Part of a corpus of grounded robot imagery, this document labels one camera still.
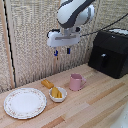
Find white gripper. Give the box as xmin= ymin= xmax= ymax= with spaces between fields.
xmin=46 ymin=27 xmax=82 ymax=58

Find yellow food pieces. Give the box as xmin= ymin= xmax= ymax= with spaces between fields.
xmin=50 ymin=86 xmax=64 ymax=99

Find small white bowl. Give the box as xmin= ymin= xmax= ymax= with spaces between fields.
xmin=48 ymin=86 xmax=68 ymax=103

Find beige woven folding screen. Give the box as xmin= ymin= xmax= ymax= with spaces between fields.
xmin=0 ymin=0 xmax=128 ymax=94

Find pink ceramic mug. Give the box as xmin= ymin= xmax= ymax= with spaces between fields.
xmin=69 ymin=73 xmax=87 ymax=92

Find orange rectangular bread piece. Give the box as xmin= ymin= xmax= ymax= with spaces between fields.
xmin=40 ymin=79 xmax=55 ymax=90

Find white floral-rimmed plate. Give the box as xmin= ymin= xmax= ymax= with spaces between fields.
xmin=3 ymin=87 xmax=48 ymax=120

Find white rounded blurry object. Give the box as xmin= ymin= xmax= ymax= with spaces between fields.
xmin=110 ymin=102 xmax=128 ymax=128

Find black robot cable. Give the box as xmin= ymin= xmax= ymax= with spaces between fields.
xmin=79 ymin=13 xmax=128 ymax=37

